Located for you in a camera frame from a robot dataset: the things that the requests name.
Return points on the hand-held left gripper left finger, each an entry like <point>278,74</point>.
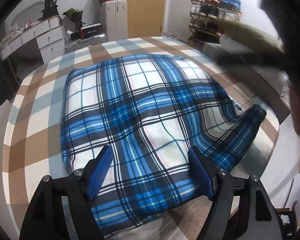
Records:
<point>100,172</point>

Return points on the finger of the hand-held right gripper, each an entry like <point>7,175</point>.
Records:
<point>252,58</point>

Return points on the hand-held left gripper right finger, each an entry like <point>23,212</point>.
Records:
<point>201,172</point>

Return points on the blue white plaid shirt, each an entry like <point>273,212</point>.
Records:
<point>140,105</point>

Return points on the olive green pillow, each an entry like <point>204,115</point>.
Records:
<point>252,36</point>

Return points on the grey pillow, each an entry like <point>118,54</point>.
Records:
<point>265,77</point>

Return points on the shoe rack with shoes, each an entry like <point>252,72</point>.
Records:
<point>212,11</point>

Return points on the wooden shoe rack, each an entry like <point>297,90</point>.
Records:
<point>193,27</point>

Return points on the checkered bed sheet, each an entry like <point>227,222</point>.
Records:
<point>40,120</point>

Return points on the white grey sneaker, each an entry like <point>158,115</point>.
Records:
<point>170,36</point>

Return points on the black chair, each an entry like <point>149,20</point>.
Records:
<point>290,220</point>

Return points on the wooden door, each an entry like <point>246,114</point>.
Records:
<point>146,10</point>

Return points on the silver suitcase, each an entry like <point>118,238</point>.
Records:
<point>85,43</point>

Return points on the white desk with drawers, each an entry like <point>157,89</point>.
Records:
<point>50,42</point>

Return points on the small black box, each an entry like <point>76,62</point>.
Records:
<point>75,35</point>

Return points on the dark green wrapped bouquet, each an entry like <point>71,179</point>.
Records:
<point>73,16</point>

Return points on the pile of desk clutter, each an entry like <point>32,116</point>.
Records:
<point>17,31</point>

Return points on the tall black box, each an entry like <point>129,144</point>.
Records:
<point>50,7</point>

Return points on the grey arched mirror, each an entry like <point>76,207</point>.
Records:
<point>25,15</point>

